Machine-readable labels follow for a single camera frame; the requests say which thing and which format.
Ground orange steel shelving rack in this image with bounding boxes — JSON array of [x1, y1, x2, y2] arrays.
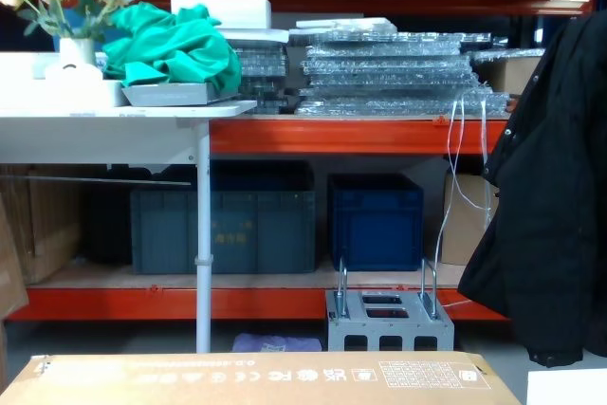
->
[[0, 0, 607, 323]]

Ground grey plastic crate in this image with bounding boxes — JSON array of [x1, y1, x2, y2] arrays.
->
[[129, 188, 319, 276]]

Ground blue plastic crate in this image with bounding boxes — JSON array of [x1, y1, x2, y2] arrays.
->
[[327, 173, 425, 274]]

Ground small bubble-wrapped panel stack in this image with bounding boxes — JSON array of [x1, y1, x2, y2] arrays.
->
[[221, 28, 291, 115]]

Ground large bubble-wrapped panel stack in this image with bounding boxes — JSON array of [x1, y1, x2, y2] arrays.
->
[[292, 29, 512, 118]]

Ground white flat boards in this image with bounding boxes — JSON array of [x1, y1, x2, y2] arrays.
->
[[295, 17, 397, 33]]

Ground grey flat tray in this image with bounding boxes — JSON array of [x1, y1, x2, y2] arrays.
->
[[120, 82, 239, 108]]

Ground tall cardboard box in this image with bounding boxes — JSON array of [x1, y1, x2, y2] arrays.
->
[[439, 172, 500, 267]]

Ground purple cloth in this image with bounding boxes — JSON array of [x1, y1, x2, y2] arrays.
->
[[231, 332, 322, 354]]

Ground green cloth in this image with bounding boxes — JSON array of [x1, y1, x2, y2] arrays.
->
[[101, 2, 244, 96]]

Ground white foam block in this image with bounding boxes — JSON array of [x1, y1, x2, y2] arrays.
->
[[170, 0, 273, 30]]

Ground thin metal rod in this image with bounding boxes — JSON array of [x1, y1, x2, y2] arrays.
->
[[25, 174, 193, 187]]

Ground white table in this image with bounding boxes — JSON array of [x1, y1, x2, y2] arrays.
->
[[0, 100, 259, 354]]

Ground long printed cardboard box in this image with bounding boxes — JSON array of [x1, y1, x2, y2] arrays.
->
[[0, 349, 538, 405]]

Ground small cardboard box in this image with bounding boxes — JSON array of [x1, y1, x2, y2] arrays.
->
[[477, 55, 544, 96]]

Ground black coat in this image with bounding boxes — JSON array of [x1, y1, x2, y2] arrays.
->
[[456, 8, 607, 369]]

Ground white vase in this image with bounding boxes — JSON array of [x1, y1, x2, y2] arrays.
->
[[58, 37, 98, 67]]

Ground stacked flat cardboard sheets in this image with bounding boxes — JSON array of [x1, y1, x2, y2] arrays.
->
[[0, 164, 83, 285]]

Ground white flat box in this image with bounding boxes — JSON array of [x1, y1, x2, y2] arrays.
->
[[0, 52, 130, 109]]

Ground leaning brown cardboard sheet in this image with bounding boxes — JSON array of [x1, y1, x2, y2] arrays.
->
[[0, 204, 30, 322]]

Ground white board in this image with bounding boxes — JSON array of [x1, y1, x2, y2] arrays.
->
[[526, 368, 607, 405]]

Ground thin white cable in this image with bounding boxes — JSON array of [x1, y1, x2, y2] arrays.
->
[[434, 90, 495, 274]]

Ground grey metal box with handles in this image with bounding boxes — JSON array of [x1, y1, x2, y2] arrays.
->
[[324, 256, 456, 354]]

